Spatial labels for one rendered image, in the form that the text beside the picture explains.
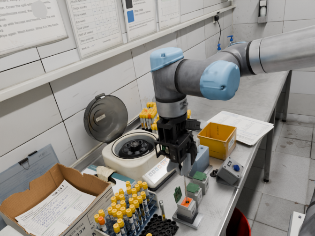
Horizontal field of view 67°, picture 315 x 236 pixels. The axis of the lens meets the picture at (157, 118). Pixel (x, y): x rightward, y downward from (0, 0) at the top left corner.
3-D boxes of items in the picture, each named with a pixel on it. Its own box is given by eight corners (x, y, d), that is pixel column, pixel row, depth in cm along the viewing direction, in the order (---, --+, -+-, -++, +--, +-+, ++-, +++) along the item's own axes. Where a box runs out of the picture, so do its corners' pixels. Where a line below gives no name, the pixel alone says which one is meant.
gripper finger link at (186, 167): (177, 186, 66) (172, 159, 62) (186, 173, 70) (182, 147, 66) (187, 189, 64) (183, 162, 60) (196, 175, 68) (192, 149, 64)
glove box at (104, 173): (121, 213, 85) (116, 193, 80) (77, 193, 97) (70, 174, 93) (141, 190, 94) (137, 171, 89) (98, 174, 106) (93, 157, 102)
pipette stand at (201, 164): (201, 182, 93) (199, 161, 88) (186, 176, 97) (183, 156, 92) (213, 167, 100) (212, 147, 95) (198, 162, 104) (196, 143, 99)
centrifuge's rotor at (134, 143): (137, 173, 95) (133, 158, 91) (112, 160, 104) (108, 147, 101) (161, 152, 104) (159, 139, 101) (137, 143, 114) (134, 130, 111)
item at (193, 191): (198, 208, 82) (197, 193, 79) (185, 203, 85) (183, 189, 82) (202, 199, 85) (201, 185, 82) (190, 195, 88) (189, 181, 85)
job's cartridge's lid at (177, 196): (174, 192, 73) (172, 192, 74) (177, 203, 75) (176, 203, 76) (179, 184, 76) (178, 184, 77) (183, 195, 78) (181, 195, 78)
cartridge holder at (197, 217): (197, 230, 75) (196, 222, 73) (172, 219, 79) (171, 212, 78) (204, 217, 79) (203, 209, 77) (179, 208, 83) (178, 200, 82)
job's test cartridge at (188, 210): (191, 222, 76) (190, 208, 73) (178, 217, 78) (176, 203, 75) (196, 213, 79) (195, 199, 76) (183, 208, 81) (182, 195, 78)
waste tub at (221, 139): (226, 161, 102) (225, 142, 97) (198, 153, 109) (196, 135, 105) (236, 145, 111) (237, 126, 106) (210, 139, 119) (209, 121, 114)
